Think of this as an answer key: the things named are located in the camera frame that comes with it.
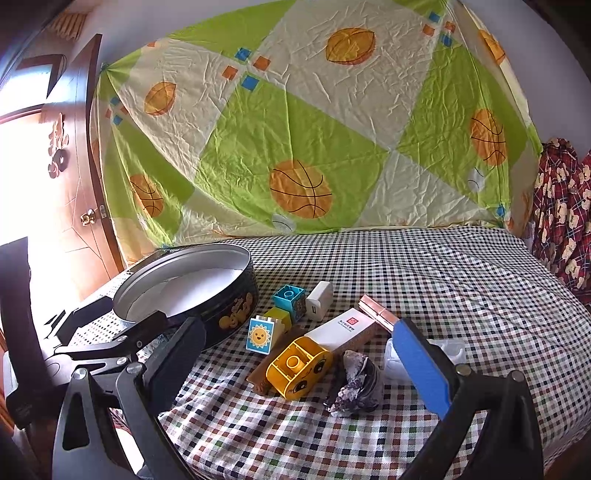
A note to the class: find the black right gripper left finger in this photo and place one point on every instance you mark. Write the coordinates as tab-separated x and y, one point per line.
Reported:
86	445

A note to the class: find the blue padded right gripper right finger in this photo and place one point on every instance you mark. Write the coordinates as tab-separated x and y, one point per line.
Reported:
509	445

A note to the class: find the dark pouch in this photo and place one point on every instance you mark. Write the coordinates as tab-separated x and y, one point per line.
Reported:
358	386

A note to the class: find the brown wooden brush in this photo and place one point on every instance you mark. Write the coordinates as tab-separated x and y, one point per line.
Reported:
257	377

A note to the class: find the white cork rectangular box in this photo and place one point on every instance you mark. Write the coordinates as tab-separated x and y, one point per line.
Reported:
348	331

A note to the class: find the sun picture toy block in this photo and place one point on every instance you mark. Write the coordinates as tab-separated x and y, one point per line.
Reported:
262	334

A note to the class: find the yellow car toy block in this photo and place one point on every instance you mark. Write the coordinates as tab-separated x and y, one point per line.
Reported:
298	368

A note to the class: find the yellow toy cube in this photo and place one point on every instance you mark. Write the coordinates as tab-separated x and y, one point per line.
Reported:
279	315

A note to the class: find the teal bear toy block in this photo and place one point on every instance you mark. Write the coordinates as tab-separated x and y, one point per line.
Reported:
291	298

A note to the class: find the brass door knob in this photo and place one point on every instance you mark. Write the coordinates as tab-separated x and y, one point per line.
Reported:
88	218

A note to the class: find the checkered tablecloth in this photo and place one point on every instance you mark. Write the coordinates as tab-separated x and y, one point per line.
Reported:
476	284

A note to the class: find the rose gold lighter case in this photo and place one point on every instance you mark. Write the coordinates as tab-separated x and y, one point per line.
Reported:
378	313

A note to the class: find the black round cookie tin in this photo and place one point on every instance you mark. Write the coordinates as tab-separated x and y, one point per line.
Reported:
215	283

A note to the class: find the red plaid bear fabric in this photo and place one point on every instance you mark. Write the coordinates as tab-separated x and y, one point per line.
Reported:
561	216

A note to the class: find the brown wooden door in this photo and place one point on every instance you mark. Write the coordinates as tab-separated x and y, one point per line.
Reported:
49	178

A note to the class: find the white usb charger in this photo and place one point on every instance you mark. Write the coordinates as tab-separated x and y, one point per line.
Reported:
319	300

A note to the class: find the green basketball pattern sheet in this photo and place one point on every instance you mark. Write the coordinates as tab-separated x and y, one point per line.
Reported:
304	117

